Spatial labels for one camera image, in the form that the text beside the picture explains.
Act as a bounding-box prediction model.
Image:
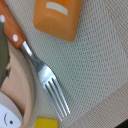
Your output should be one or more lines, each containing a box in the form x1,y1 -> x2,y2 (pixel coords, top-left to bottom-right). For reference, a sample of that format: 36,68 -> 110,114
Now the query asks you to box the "fork with wooden handle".
0,0 -> 70,120

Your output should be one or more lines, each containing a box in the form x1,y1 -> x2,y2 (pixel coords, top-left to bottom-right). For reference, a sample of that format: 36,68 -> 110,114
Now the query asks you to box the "woven beige placemat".
5,0 -> 128,128

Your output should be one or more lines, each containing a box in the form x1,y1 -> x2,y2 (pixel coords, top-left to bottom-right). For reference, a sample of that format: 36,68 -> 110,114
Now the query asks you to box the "round wooden plate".
0,39 -> 36,118

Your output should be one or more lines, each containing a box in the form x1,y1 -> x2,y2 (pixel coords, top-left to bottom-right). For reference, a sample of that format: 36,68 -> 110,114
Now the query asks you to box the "yellow butter box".
35,118 -> 58,128

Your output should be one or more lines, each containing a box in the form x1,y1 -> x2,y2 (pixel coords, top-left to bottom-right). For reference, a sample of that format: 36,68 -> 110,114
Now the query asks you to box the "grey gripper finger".
0,28 -> 10,89

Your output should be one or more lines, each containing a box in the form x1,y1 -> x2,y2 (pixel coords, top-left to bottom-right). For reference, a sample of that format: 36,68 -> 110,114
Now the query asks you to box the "toy bread loaf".
34,0 -> 82,42

